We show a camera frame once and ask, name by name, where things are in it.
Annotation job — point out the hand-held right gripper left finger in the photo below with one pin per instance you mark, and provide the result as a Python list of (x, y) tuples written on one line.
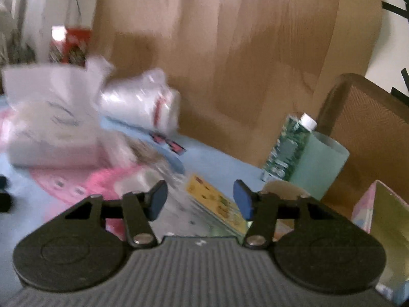
[(158, 200)]

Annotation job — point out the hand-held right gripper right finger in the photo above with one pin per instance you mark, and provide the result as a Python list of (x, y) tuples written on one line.
[(242, 203)]

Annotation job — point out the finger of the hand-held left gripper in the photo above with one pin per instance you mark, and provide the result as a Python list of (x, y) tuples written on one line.
[(3, 182), (3, 202)]

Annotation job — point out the yellow printed packet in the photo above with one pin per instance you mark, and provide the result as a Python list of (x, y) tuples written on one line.
[(211, 200)]

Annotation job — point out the crumpled clear plastic wrapper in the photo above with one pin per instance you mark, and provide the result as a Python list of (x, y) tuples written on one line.
[(156, 160)]

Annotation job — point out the blue pink printed blanket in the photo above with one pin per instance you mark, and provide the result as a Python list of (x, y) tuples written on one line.
[(211, 160)]

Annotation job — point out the green drink carton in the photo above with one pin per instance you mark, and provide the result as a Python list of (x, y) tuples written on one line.
[(286, 150)]

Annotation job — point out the white tissue box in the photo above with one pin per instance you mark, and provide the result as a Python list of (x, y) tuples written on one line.
[(48, 115)]

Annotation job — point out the clear plastic bag white contents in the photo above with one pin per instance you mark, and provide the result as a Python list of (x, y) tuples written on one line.
[(134, 102)]

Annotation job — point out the pink gift bag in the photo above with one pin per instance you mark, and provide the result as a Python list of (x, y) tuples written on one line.
[(386, 217)]

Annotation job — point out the red printed box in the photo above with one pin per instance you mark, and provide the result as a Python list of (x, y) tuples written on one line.
[(75, 46)]

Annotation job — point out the white curtain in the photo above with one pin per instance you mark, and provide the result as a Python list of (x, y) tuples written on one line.
[(41, 6)]

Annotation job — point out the black wall decal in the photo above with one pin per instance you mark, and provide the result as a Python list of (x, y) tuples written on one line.
[(393, 8)]

